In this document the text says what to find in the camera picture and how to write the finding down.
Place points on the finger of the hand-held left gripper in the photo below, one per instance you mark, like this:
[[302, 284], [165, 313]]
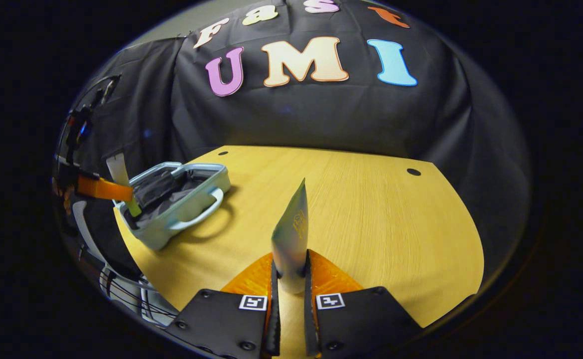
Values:
[[104, 189]]

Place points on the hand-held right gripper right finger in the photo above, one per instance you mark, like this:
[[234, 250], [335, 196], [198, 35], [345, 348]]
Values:
[[311, 329]]

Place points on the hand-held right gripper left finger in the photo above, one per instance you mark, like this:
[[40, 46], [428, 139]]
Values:
[[273, 329]]

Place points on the light blue suitcase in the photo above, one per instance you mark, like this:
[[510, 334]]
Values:
[[157, 234]]

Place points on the person's white striped clothing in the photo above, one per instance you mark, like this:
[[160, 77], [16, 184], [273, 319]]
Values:
[[142, 299]]

